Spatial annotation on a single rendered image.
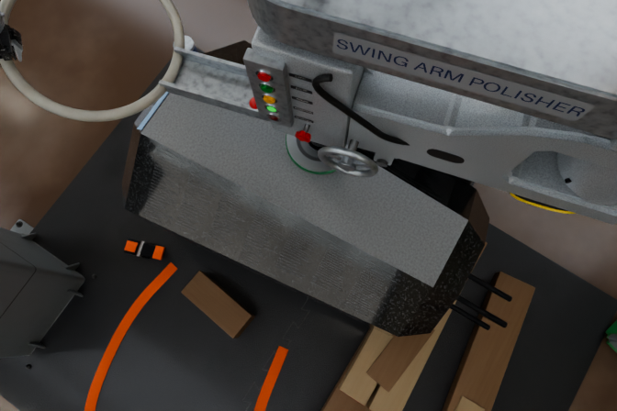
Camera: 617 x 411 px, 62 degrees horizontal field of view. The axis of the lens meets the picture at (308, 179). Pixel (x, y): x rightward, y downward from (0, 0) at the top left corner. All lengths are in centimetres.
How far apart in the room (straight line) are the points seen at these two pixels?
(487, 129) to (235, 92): 74
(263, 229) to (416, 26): 101
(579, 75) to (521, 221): 177
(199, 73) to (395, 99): 66
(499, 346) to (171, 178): 149
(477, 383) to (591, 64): 170
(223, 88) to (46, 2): 188
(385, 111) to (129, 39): 204
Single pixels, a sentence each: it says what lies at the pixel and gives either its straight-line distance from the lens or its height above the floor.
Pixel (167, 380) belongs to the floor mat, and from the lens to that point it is 243.
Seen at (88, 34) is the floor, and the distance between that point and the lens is 302.
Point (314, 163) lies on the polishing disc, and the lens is 156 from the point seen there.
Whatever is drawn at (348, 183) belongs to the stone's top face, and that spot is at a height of 80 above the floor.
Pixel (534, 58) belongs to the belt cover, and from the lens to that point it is 82.
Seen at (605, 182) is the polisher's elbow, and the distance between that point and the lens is 118.
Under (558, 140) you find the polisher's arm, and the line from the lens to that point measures 101.
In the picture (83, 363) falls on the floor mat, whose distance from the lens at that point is 255.
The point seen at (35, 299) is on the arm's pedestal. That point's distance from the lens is 235.
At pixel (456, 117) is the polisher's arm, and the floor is 139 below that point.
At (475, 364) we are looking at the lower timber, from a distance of 234.
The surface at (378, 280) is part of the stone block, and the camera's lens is 160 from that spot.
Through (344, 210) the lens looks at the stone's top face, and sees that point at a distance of 158.
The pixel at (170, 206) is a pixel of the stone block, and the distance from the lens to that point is 181.
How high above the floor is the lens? 234
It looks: 74 degrees down
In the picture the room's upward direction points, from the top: 5 degrees counter-clockwise
